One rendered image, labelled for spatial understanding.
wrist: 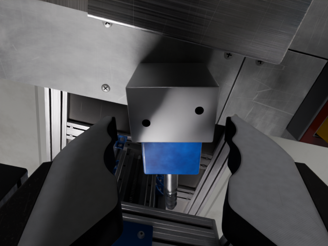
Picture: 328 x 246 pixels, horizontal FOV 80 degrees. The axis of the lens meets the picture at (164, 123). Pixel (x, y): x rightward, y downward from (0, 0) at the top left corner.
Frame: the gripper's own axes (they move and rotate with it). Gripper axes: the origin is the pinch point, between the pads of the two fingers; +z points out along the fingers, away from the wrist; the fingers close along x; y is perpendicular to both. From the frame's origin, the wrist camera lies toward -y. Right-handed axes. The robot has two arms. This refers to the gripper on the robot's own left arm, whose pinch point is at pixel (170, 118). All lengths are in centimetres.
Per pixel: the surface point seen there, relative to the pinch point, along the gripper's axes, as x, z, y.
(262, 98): 7.6, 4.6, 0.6
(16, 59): -11.8, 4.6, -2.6
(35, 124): -76, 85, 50
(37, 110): -72, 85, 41
